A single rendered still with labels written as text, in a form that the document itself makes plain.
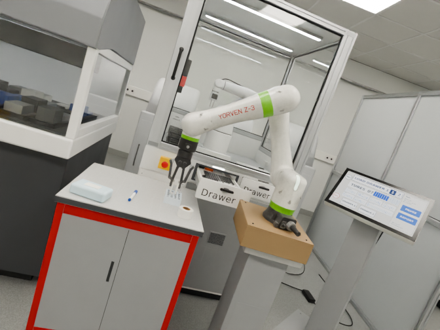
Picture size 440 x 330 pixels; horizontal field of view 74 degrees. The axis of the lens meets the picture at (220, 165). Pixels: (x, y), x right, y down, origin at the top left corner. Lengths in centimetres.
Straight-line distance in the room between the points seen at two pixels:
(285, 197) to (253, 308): 56
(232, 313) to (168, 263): 41
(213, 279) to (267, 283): 73
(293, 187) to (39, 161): 129
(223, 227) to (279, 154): 72
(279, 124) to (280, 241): 56
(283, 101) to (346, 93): 433
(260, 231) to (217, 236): 74
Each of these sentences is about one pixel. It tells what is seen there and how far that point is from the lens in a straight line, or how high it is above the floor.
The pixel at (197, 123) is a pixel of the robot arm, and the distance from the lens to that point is 128.
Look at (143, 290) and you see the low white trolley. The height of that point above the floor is 41.
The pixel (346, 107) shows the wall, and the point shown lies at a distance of 561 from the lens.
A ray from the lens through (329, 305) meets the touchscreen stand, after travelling 223.
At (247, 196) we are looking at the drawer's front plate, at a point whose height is 90.
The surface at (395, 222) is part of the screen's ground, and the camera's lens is 196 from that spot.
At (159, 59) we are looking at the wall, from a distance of 514.
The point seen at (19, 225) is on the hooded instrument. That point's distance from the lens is 194.
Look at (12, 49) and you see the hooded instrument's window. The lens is 172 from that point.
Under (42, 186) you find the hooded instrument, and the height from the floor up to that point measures 60.
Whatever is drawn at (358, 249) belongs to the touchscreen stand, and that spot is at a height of 75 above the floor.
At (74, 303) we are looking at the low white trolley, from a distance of 156.
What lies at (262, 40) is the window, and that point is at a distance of 190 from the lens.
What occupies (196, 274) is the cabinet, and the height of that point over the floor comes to 18.
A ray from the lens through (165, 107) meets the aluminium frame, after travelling 178.
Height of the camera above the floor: 127
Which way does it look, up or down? 10 degrees down
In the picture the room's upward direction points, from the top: 19 degrees clockwise
